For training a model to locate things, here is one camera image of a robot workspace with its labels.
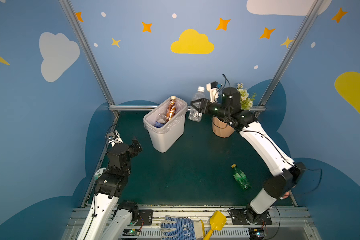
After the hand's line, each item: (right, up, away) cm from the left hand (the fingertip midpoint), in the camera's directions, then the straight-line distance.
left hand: (129, 140), depth 70 cm
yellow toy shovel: (+43, -41, +3) cm, 59 cm away
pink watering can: (+77, -28, +3) cm, 82 cm away
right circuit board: (+62, -46, +1) cm, 77 cm away
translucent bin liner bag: (+7, +11, +16) cm, 21 cm away
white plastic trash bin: (+16, 0, +15) cm, 22 cm away
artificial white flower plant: (+65, +22, +21) cm, 72 cm away
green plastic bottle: (+60, -23, +15) cm, 66 cm away
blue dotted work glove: (+27, -43, +1) cm, 51 cm away
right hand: (+31, +18, 0) cm, 36 cm away
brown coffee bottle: (+19, +18, +20) cm, 33 cm away
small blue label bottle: (+12, +11, +21) cm, 27 cm away
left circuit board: (0, -45, +1) cm, 45 cm away
